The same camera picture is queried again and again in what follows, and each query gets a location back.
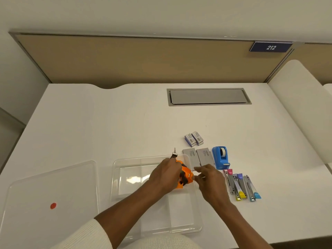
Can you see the person's right hand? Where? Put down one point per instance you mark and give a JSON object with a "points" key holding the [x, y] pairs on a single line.
{"points": [[214, 185]]}

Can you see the person's left hand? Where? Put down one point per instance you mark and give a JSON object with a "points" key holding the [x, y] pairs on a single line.
{"points": [[163, 177]]}

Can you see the person's right thumb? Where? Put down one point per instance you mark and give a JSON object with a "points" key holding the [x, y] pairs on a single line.
{"points": [[199, 178]]}

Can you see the person's left fingers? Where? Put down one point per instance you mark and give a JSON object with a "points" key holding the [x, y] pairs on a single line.
{"points": [[177, 168]]}

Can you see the orange tape measure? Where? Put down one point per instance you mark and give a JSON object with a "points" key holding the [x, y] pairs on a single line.
{"points": [[187, 176]]}

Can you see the person's right forearm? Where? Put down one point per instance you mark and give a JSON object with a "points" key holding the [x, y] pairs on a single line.
{"points": [[241, 228]]}

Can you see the person's left forearm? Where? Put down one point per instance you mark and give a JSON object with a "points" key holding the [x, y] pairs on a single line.
{"points": [[129, 212]]}

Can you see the grey flat staple box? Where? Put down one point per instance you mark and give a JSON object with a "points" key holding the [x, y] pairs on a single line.
{"points": [[192, 158], [205, 156]]}

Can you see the blue tape dispenser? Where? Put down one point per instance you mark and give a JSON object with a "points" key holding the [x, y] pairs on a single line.
{"points": [[219, 160]]}

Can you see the pink mini stapler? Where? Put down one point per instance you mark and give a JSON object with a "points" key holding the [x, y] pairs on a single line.
{"points": [[229, 180]]}

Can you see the white tape roll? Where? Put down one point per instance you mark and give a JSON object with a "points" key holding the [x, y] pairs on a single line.
{"points": [[222, 151]]}

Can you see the clear plastic organizer tray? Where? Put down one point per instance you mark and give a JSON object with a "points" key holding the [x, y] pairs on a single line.
{"points": [[179, 212]]}

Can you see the purple mini stapler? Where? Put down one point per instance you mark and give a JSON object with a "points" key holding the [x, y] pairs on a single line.
{"points": [[241, 181]]}

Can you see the yellow mini stapler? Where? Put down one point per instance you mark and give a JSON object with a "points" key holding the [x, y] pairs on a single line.
{"points": [[240, 193]]}

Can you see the light blue mini stapler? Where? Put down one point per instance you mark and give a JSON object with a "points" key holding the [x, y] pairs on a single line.
{"points": [[253, 190]]}

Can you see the beige partition panel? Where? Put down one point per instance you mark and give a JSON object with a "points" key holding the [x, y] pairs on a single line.
{"points": [[317, 62], [145, 59]]}

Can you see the white rounded side divider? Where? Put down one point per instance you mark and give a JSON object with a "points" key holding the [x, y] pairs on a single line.
{"points": [[300, 106]]}

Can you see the red round sticker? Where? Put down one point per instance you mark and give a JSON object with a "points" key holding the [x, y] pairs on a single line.
{"points": [[53, 205]]}

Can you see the clear plastic lid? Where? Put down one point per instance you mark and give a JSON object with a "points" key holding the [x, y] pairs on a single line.
{"points": [[39, 204]]}

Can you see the blue number sign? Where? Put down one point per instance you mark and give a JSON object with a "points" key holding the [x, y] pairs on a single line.
{"points": [[271, 47]]}

